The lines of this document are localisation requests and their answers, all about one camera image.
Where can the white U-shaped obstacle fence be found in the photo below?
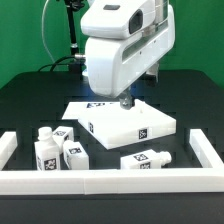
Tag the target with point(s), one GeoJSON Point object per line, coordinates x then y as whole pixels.
{"type": "Point", "coordinates": [103, 181]}

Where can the white sheet with tags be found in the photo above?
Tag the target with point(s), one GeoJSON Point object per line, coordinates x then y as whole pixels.
{"type": "Point", "coordinates": [75, 110]}

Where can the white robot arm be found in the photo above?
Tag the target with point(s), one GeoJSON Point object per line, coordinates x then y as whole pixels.
{"type": "Point", "coordinates": [121, 19]}

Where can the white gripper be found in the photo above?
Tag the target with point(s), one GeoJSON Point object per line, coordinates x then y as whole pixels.
{"type": "Point", "coordinates": [113, 65]}

